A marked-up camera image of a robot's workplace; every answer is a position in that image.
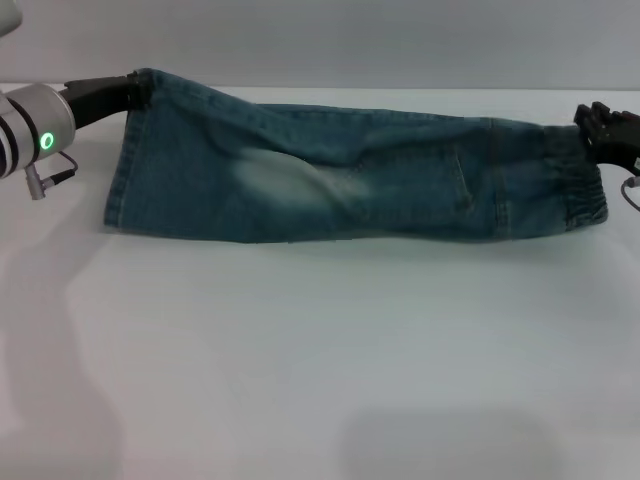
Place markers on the blue denim shorts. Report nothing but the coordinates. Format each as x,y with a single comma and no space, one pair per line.
400,175

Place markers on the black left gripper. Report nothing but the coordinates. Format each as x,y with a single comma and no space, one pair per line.
95,97

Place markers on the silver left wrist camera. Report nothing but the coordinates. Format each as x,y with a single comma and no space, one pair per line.
7,12

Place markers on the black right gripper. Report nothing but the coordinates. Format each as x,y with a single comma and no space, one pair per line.
620,145

